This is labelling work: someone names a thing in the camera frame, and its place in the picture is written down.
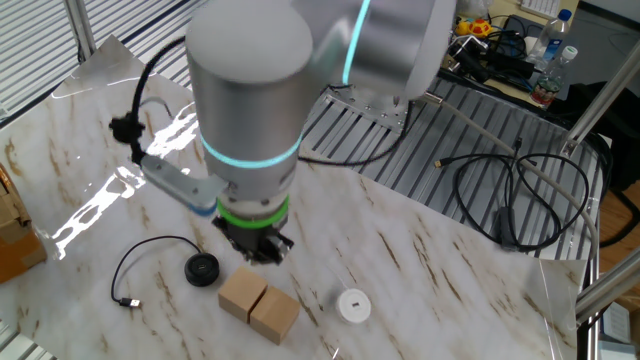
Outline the black round docking station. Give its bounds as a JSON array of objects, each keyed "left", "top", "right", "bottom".
[{"left": 183, "top": 252, "right": 221, "bottom": 288}]

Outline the white box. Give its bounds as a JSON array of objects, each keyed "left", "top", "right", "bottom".
[{"left": 597, "top": 302, "right": 634, "bottom": 360}]

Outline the blue cap water bottle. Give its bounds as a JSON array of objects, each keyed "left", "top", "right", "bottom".
[{"left": 527, "top": 8, "right": 574, "bottom": 71}]

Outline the aluminium frame post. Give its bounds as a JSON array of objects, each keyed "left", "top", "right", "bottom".
[
  {"left": 63, "top": 0, "right": 97, "bottom": 62},
  {"left": 559, "top": 39, "right": 640, "bottom": 157},
  {"left": 574, "top": 249, "right": 640, "bottom": 325}
]

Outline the black cable with adapter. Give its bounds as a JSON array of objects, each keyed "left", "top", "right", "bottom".
[{"left": 433, "top": 137, "right": 591, "bottom": 253}]

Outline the yellow red toy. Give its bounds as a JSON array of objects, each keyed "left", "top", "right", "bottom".
[{"left": 455, "top": 18, "right": 494, "bottom": 40}]

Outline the brown cardboard box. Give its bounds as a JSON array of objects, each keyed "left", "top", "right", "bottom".
[{"left": 0, "top": 162, "right": 49, "bottom": 285}]

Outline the black camera cable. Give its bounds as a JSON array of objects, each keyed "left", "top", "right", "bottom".
[{"left": 108, "top": 37, "right": 191, "bottom": 166}]

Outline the yellow wooden desk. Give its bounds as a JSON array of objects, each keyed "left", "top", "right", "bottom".
[{"left": 454, "top": 0, "right": 581, "bottom": 109}]

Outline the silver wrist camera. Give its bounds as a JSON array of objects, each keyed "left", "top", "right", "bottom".
[{"left": 139, "top": 153, "right": 234, "bottom": 217}]

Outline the black dock usb cable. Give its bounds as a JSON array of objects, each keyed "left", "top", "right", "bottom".
[{"left": 110, "top": 235, "right": 202, "bottom": 309}]

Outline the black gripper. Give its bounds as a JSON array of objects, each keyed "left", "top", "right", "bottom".
[{"left": 212, "top": 218, "right": 296, "bottom": 266}]

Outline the white cap plastic bottle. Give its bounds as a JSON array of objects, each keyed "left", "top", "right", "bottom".
[{"left": 529, "top": 44, "right": 580, "bottom": 110}]

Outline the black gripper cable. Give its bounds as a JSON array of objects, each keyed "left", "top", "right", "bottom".
[{"left": 297, "top": 99, "right": 416, "bottom": 168}]

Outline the white round docking station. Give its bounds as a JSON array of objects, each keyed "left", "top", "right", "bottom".
[{"left": 334, "top": 288, "right": 373, "bottom": 325}]

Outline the black bag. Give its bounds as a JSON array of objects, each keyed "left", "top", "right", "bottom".
[{"left": 567, "top": 79, "right": 640, "bottom": 191}]

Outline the tangled black cables pile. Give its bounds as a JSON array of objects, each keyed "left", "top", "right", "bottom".
[{"left": 439, "top": 14, "right": 539, "bottom": 94}]

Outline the marble patterned sheet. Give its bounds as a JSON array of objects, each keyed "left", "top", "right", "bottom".
[{"left": 0, "top": 34, "right": 587, "bottom": 360}]

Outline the white keyboard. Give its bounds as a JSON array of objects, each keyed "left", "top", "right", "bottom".
[{"left": 519, "top": 0, "right": 562, "bottom": 19}]

